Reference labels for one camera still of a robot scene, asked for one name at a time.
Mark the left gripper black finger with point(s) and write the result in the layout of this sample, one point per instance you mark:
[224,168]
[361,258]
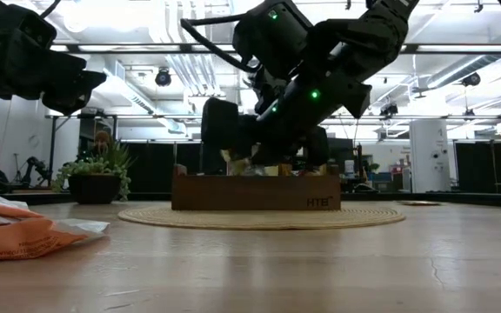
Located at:
[76,91]
[71,65]

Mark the brown wooden compartment tea box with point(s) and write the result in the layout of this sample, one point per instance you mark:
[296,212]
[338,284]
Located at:
[255,193]

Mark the red orange mango tea packet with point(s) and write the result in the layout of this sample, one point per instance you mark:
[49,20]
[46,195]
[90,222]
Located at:
[286,169]
[309,172]

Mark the round woven straw placemat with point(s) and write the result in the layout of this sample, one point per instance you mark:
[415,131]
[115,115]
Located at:
[255,219]

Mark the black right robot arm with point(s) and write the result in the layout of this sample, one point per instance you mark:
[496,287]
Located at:
[363,35]

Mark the black background robot arm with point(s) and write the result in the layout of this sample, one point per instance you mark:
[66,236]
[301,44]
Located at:
[37,167]

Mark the black partition panels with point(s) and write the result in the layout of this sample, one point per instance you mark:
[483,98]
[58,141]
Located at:
[159,156]
[472,167]

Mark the black ceiling spotlight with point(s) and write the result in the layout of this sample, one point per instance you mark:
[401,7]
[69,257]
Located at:
[471,80]
[163,78]

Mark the black background truss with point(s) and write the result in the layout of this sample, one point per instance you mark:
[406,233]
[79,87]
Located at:
[146,116]

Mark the black overhead crossbar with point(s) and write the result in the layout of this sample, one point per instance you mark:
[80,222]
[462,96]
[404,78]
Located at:
[146,48]

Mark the potted green succulent plant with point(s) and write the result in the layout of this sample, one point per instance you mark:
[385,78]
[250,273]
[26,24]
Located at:
[94,189]

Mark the small white container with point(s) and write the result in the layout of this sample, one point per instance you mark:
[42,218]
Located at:
[349,168]

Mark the blue box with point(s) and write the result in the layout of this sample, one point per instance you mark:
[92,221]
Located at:
[383,177]

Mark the white column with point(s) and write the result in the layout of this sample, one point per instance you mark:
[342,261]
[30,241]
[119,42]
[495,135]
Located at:
[429,156]

